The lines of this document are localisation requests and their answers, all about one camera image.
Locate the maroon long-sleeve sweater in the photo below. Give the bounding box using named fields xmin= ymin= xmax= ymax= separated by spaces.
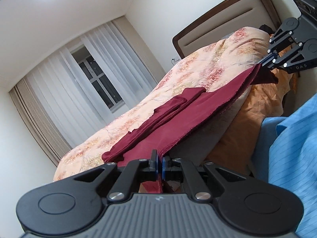
xmin=101 ymin=63 xmax=280 ymax=194

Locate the brown padded headboard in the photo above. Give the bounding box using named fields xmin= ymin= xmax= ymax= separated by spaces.
xmin=173 ymin=0 xmax=281 ymax=59

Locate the floral peach comforter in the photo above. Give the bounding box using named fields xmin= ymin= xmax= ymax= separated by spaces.
xmin=53 ymin=27 xmax=270 ymax=181

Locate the white framed window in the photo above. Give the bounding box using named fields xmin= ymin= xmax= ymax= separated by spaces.
xmin=72 ymin=45 xmax=128 ymax=117

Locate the left white sheer curtain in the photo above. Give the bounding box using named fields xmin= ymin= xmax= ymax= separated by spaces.
xmin=26 ymin=47 xmax=128 ymax=148

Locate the white sheer curtain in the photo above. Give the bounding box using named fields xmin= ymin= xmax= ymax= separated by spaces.
xmin=80 ymin=22 xmax=158 ymax=100
xmin=26 ymin=47 xmax=128 ymax=148

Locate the right white sheer curtain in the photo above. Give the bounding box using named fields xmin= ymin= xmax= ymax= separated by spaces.
xmin=80 ymin=22 xmax=158 ymax=100

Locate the blue striped garment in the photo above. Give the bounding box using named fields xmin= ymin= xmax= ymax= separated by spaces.
xmin=253 ymin=96 xmax=316 ymax=237

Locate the left beige drape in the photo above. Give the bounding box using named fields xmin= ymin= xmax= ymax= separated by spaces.
xmin=9 ymin=78 xmax=71 ymax=165

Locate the beige drape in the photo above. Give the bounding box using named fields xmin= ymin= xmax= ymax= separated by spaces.
xmin=111 ymin=16 xmax=171 ymax=82
xmin=9 ymin=78 xmax=71 ymax=165

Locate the right beige drape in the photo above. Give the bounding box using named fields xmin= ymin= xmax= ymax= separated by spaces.
xmin=111 ymin=16 xmax=171 ymax=82

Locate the white wall outlet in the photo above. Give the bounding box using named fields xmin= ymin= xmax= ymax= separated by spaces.
xmin=171 ymin=57 xmax=180 ymax=65

